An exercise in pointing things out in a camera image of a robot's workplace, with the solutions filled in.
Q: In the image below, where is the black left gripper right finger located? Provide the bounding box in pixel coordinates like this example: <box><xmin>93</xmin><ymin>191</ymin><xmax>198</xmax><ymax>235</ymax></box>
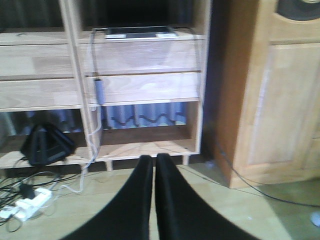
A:
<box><xmin>155</xmin><ymin>153</ymin><xmax>256</xmax><ymax>240</ymax></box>

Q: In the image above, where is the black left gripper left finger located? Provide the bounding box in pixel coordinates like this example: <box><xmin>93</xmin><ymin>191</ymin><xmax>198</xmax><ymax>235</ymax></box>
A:
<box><xmin>63</xmin><ymin>155</ymin><xmax>153</xmax><ymax>240</ymax></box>

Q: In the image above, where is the white power strip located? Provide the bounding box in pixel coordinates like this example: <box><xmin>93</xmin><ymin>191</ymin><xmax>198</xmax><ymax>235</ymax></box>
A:
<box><xmin>0</xmin><ymin>187</ymin><xmax>53</xmax><ymax>222</ymax></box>

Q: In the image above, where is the black router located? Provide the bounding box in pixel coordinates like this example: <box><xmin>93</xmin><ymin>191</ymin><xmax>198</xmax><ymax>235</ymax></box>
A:
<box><xmin>20</xmin><ymin>122</ymin><xmax>76</xmax><ymax>167</ymax></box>

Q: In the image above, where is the wooden shelf unit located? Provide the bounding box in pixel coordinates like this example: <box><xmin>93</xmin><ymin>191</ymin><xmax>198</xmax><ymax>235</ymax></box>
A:
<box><xmin>0</xmin><ymin>0</ymin><xmax>213</xmax><ymax>170</ymax></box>

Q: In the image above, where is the grey usb hub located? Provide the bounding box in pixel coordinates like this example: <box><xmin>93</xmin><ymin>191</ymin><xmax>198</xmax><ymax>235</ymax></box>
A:
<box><xmin>94</xmin><ymin>78</ymin><xmax>105</xmax><ymax>106</ymax></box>

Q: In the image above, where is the wooden cabinet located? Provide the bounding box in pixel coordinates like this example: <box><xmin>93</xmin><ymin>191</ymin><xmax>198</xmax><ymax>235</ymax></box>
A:
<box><xmin>214</xmin><ymin>0</ymin><xmax>320</xmax><ymax>188</ymax></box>

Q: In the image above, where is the silver laptop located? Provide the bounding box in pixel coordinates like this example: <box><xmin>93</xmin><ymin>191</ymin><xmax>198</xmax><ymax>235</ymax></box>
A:
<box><xmin>104</xmin><ymin>0</ymin><xmax>181</xmax><ymax>40</ymax></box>

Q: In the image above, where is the white laptop cable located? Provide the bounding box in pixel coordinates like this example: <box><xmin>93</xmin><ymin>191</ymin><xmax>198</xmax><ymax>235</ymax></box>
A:
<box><xmin>59</xmin><ymin>103</ymin><xmax>103</xmax><ymax>195</ymax></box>

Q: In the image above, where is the black floor cable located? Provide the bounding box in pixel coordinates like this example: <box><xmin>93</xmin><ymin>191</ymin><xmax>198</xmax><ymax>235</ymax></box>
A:
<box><xmin>214</xmin><ymin>142</ymin><xmax>320</xmax><ymax>208</ymax></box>

